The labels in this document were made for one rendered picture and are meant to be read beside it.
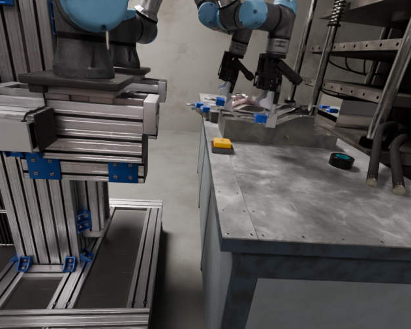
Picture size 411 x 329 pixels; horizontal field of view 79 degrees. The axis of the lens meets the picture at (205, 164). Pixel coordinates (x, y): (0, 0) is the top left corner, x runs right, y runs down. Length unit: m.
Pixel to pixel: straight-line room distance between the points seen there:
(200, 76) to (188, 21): 0.72
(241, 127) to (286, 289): 0.64
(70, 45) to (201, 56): 3.18
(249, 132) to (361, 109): 1.00
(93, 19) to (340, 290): 0.80
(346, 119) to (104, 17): 1.58
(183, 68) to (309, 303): 3.45
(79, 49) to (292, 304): 0.81
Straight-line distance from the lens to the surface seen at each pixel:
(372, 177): 0.93
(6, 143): 0.70
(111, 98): 0.71
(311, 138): 1.18
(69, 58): 0.73
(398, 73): 1.45
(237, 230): 0.53
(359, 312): 0.83
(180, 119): 3.93
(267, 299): 0.70
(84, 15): 0.59
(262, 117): 0.95
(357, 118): 1.92
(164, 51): 3.82
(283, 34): 0.92
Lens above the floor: 1.12
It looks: 23 degrees down
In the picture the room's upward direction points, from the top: 6 degrees clockwise
